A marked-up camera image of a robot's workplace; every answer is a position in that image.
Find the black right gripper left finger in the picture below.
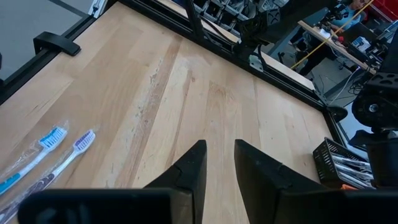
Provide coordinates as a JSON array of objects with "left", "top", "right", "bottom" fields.
[{"left": 17, "top": 139, "right": 208, "bottom": 224}]

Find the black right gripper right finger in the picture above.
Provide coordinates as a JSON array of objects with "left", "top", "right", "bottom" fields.
[{"left": 234, "top": 138, "right": 398, "bottom": 224}]

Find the purple white toothbrush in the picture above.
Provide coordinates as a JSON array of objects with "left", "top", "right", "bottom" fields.
[
  {"left": 337, "top": 172, "right": 374, "bottom": 189},
  {"left": 331, "top": 154, "right": 373, "bottom": 167},
  {"left": 0, "top": 129, "right": 96, "bottom": 224},
  {"left": 334, "top": 163, "right": 374, "bottom": 179}
]

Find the black plastic basket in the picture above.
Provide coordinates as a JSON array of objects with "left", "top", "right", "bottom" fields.
[{"left": 312, "top": 137, "right": 374, "bottom": 190}]

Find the blue white wrapped toothbrush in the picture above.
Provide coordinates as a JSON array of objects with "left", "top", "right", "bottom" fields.
[{"left": 0, "top": 126, "right": 68, "bottom": 196}]

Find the wooden desk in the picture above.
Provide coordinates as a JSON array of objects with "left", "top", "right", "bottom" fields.
[{"left": 297, "top": 19, "right": 377, "bottom": 76}]

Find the grey metal mounting plate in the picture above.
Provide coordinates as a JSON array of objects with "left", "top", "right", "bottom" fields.
[{"left": 248, "top": 54, "right": 266, "bottom": 73}]

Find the person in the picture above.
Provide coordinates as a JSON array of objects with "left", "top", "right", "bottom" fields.
[{"left": 329, "top": 0, "right": 374, "bottom": 35}]

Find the red crate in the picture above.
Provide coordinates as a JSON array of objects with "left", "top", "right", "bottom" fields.
[{"left": 371, "top": 0, "right": 398, "bottom": 22}]

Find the black table clamp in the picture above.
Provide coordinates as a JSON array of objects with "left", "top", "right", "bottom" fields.
[{"left": 33, "top": 30, "right": 82, "bottom": 57}]

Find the yellow extension cable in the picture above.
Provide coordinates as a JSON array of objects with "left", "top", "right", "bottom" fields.
[{"left": 290, "top": 0, "right": 374, "bottom": 70}]

